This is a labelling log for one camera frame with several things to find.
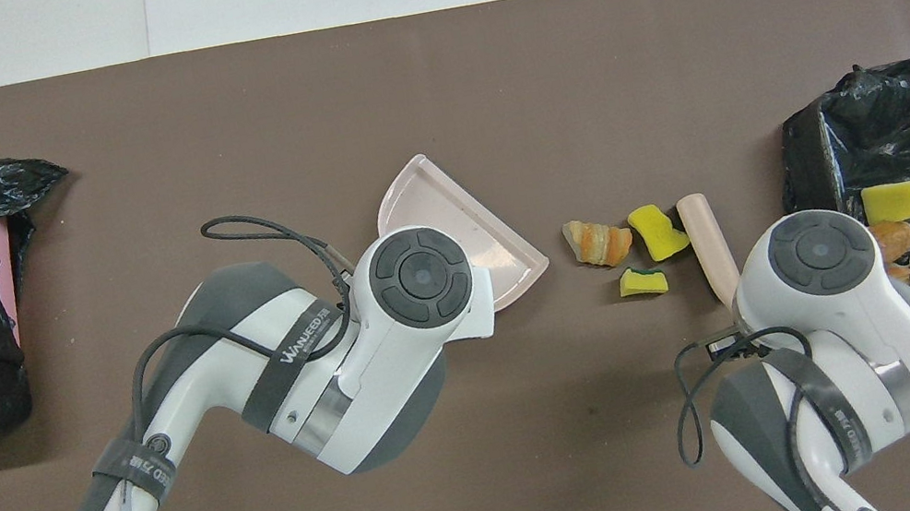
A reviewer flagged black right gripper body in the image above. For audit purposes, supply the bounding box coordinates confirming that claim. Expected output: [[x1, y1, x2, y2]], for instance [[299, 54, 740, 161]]
[[704, 326, 752, 361]]

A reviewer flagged beige hand brush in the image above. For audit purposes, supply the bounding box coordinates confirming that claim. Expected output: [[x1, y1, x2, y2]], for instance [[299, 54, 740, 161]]
[[674, 189, 748, 317]]

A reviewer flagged small yellow green sponge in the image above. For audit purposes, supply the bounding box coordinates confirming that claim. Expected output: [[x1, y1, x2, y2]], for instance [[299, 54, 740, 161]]
[[616, 261, 670, 302]]

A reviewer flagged yellow sponge piece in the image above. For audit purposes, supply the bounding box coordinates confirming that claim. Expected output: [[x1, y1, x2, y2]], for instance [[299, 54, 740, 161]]
[[860, 179, 910, 231], [626, 198, 694, 267]]

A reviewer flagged brown bread roll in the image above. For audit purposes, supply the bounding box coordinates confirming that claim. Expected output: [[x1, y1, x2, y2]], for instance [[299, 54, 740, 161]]
[[869, 216, 910, 266]]

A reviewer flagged beige plastic dustpan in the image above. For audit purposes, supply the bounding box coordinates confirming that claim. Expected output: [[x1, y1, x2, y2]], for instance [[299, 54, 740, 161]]
[[366, 135, 558, 330]]

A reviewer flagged pink plastic bin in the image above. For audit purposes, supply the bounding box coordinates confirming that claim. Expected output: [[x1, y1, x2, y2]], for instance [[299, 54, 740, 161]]
[[0, 217, 32, 352]]

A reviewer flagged brown table mat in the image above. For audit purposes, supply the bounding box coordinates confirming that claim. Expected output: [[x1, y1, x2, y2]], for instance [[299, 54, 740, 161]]
[[0, 0, 910, 511]]

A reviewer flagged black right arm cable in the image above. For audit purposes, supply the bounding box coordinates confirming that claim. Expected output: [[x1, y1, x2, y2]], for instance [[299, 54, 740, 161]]
[[661, 314, 875, 511]]

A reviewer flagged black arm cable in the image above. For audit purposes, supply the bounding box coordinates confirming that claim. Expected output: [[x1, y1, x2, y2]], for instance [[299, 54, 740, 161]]
[[661, 314, 875, 511], [69, 195, 398, 511]]

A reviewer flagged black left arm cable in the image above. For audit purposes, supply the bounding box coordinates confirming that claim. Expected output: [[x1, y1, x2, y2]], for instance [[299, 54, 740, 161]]
[[69, 195, 398, 511]]

